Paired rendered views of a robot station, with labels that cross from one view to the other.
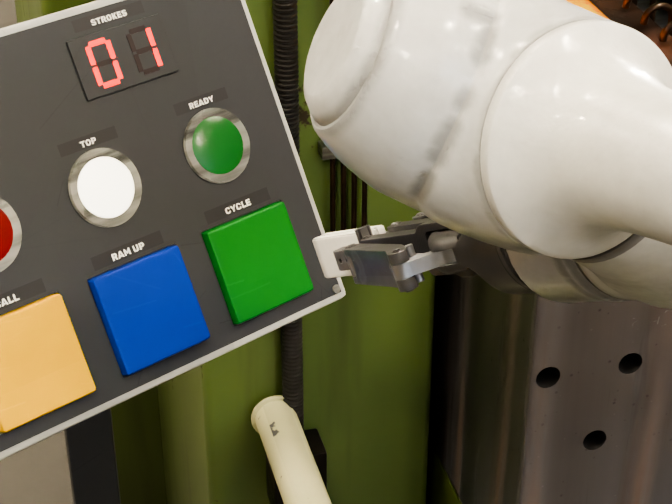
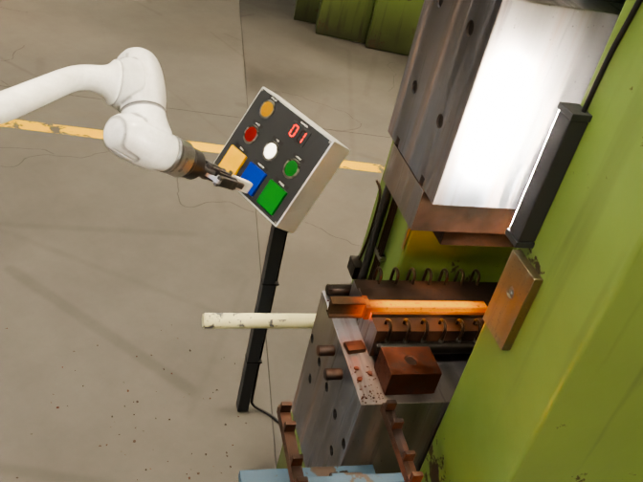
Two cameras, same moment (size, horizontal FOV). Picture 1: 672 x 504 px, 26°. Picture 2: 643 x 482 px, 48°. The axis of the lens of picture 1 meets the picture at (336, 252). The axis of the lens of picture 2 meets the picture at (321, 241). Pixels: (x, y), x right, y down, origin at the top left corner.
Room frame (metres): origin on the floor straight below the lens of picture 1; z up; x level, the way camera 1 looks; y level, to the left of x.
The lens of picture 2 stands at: (0.94, -1.63, 2.03)
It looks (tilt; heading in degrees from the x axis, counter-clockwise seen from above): 34 degrees down; 84
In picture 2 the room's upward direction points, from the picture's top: 14 degrees clockwise
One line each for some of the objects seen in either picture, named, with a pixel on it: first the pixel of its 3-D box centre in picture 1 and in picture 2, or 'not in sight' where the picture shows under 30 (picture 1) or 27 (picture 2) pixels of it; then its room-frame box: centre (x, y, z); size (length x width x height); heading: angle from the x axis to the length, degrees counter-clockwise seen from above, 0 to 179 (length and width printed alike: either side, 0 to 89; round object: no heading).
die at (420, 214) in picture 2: not in sight; (490, 190); (1.41, -0.25, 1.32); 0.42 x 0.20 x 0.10; 15
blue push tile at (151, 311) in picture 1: (148, 309); (253, 179); (0.88, 0.14, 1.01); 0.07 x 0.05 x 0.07; 130
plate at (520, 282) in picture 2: not in sight; (511, 300); (1.41, -0.57, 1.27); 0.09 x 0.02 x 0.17; 105
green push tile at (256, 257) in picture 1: (256, 262); (272, 197); (0.95, 0.06, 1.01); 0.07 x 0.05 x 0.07; 130
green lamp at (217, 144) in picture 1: (217, 145); (291, 168); (0.98, 0.09, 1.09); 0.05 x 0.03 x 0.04; 105
